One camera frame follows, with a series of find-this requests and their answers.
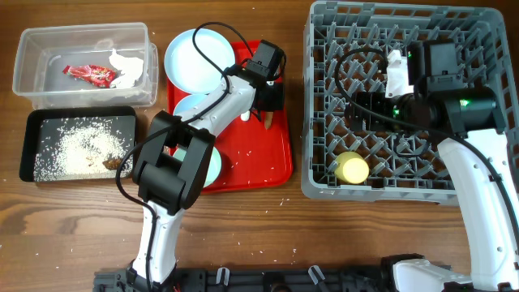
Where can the black plastic tray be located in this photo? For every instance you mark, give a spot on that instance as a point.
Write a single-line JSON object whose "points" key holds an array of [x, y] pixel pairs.
{"points": [[35, 119]]}

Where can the mint green bowl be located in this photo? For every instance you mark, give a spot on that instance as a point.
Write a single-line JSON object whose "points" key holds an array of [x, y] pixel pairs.
{"points": [[214, 168]]}

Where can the white plastic spoon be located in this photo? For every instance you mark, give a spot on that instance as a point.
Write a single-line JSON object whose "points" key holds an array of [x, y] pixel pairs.
{"points": [[245, 116]]}

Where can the white napkin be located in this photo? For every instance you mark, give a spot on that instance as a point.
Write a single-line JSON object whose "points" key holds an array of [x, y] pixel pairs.
{"points": [[129, 70]]}

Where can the clear plastic bin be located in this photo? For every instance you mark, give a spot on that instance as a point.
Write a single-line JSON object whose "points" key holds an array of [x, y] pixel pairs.
{"points": [[43, 54]]}

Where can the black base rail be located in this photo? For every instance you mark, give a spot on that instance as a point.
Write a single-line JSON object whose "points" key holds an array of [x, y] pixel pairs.
{"points": [[350, 279]]}

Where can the light blue bowl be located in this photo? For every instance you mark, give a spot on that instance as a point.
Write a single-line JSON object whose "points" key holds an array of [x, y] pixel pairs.
{"points": [[188, 102]]}

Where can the white rice pile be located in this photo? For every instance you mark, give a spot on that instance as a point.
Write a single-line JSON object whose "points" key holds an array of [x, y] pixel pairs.
{"points": [[74, 148]]}

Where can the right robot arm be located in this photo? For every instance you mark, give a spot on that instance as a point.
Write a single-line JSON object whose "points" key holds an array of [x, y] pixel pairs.
{"points": [[473, 147]]}

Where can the red serving tray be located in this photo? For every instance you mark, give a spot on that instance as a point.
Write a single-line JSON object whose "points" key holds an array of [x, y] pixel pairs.
{"points": [[252, 157]]}

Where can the red snack wrapper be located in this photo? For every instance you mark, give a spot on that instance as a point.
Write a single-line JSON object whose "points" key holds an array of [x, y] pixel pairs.
{"points": [[98, 76]]}

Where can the grey dishwasher rack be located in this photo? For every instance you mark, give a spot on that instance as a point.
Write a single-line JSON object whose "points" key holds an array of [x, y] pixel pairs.
{"points": [[343, 44]]}

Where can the brown carrot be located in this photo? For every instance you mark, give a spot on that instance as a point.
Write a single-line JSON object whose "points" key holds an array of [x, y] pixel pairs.
{"points": [[268, 120]]}

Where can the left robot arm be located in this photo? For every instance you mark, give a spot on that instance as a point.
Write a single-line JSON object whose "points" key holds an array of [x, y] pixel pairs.
{"points": [[174, 160]]}

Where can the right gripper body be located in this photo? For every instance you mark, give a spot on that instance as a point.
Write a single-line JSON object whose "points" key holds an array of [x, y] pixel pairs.
{"points": [[377, 100]]}

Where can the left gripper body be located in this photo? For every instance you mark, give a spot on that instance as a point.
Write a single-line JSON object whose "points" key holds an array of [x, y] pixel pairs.
{"points": [[275, 99]]}

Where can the light blue plate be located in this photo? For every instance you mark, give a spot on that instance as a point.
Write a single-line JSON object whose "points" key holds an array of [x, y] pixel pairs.
{"points": [[186, 68]]}

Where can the brown food scrap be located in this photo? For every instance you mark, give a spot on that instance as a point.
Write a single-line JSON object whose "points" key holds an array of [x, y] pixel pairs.
{"points": [[112, 164]]}

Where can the yellow plastic cup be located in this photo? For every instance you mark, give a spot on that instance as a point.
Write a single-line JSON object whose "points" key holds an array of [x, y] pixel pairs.
{"points": [[351, 168]]}

